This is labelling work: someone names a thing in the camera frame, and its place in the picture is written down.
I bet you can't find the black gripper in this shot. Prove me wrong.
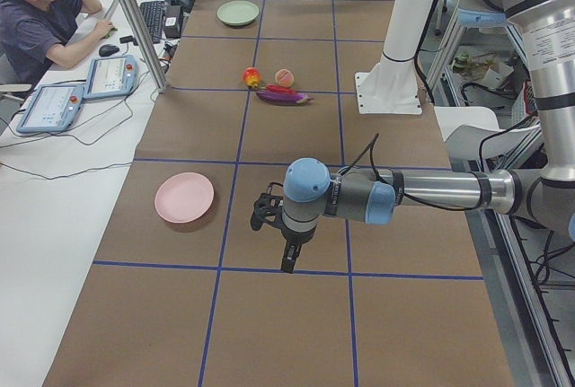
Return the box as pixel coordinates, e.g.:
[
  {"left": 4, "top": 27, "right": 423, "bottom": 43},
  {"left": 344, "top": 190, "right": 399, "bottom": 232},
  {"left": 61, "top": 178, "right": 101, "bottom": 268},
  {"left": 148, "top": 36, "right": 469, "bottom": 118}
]
[{"left": 280, "top": 225, "right": 314, "bottom": 274}]

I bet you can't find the peach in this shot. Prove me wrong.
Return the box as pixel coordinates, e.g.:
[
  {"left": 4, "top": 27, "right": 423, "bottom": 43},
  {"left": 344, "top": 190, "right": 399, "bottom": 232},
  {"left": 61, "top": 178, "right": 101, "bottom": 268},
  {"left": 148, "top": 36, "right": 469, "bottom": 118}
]
[{"left": 274, "top": 68, "right": 295, "bottom": 88}]

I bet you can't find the red pomegranate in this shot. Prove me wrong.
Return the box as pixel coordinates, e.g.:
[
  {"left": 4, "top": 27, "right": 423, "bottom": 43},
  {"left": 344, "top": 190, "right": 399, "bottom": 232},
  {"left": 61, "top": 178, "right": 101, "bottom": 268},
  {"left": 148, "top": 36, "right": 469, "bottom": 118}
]
[{"left": 243, "top": 66, "right": 261, "bottom": 89}]

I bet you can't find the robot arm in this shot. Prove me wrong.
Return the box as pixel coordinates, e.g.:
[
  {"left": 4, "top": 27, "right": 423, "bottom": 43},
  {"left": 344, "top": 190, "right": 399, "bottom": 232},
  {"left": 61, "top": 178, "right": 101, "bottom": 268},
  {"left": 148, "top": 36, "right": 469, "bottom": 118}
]
[{"left": 280, "top": 0, "right": 574, "bottom": 272}]

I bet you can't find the pink plate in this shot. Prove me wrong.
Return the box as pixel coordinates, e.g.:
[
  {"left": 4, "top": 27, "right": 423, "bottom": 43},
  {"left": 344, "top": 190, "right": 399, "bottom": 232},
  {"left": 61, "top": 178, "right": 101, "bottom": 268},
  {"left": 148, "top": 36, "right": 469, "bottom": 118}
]
[{"left": 155, "top": 172, "right": 215, "bottom": 224}]

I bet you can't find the purple eggplant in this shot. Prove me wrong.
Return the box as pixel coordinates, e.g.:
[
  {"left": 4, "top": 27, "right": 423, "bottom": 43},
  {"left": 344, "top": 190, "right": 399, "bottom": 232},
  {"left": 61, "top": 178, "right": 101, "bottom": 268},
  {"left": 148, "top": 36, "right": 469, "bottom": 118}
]
[{"left": 256, "top": 91, "right": 312, "bottom": 105}]

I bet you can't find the red chili pepper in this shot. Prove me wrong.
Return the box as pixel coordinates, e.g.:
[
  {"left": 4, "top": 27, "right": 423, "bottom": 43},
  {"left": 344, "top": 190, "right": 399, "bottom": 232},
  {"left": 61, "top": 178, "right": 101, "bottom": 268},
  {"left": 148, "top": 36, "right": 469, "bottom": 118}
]
[{"left": 261, "top": 84, "right": 296, "bottom": 94}]

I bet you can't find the white chair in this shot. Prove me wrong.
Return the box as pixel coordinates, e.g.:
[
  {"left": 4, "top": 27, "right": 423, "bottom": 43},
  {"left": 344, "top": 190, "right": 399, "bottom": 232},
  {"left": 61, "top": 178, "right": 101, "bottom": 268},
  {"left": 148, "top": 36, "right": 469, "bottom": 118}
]
[{"left": 434, "top": 106, "right": 543, "bottom": 171}]

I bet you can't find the green plate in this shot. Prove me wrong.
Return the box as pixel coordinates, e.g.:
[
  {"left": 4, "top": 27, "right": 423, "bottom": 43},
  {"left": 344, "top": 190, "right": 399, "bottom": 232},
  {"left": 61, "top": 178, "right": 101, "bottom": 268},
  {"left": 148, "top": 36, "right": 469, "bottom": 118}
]
[{"left": 217, "top": 0, "right": 260, "bottom": 27}]

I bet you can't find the far blue teach pendant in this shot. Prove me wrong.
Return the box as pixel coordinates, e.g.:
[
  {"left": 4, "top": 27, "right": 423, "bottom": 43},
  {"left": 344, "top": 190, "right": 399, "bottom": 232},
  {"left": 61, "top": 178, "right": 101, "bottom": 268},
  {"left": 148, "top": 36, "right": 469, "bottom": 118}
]
[{"left": 84, "top": 55, "right": 138, "bottom": 100}]

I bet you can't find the blue teach pendant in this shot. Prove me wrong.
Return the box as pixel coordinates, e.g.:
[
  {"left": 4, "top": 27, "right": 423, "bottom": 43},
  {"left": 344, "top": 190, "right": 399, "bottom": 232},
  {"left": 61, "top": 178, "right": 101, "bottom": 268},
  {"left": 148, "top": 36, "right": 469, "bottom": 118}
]
[
  {"left": 84, "top": 55, "right": 138, "bottom": 100},
  {"left": 16, "top": 84, "right": 84, "bottom": 134}
]

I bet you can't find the black box on desk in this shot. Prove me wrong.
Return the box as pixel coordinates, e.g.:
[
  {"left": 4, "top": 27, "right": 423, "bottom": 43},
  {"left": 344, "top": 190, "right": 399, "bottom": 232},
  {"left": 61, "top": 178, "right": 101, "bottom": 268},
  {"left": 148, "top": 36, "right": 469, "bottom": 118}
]
[{"left": 163, "top": 5, "right": 183, "bottom": 39}]

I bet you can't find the black computer mouse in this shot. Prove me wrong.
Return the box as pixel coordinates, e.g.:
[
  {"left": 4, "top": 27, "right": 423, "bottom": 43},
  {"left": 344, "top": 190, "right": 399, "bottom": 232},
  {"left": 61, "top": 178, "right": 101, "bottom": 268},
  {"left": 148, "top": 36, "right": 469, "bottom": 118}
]
[{"left": 98, "top": 44, "right": 119, "bottom": 57}]

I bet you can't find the black keyboard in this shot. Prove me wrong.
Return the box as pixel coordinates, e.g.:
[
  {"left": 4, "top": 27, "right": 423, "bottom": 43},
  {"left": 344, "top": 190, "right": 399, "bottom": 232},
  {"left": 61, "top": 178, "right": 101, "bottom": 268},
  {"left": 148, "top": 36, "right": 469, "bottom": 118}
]
[{"left": 139, "top": 0, "right": 167, "bottom": 44}]

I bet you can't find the near blue teach pendant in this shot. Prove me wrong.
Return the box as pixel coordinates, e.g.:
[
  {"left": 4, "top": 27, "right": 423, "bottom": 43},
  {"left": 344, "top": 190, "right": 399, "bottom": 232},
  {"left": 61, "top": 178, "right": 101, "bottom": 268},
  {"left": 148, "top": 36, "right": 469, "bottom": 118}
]
[{"left": 16, "top": 84, "right": 84, "bottom": 134}]

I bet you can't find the seated person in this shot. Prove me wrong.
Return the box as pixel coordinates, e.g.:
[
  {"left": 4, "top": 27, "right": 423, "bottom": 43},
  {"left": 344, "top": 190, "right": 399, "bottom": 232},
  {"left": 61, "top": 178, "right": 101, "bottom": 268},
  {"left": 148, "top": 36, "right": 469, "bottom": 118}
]
[{"left": 1, "top": 0, "right": 114, "bottom": 85}]

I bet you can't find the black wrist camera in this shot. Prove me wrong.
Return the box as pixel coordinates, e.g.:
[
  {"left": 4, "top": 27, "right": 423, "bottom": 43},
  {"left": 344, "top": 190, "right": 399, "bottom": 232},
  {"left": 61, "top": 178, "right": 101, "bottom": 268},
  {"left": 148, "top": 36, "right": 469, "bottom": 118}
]
[{"left": 250, "top": 181, "right": 284, "bottom": 231}]

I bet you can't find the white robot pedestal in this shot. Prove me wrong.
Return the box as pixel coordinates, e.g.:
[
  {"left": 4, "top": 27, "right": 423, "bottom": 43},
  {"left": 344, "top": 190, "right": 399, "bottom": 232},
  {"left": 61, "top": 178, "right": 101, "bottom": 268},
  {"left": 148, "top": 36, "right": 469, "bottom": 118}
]
[{"left": 355, "top": 0, "right": 435, "bottom": 115}]

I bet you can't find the aluminium frame post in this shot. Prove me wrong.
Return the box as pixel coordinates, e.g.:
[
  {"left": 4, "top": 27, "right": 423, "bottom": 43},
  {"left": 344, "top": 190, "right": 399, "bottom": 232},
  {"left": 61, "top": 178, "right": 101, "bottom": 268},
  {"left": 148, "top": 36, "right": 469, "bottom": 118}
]
[{"left": 119, "top": 0, "right": 168, "bottom": 93}]

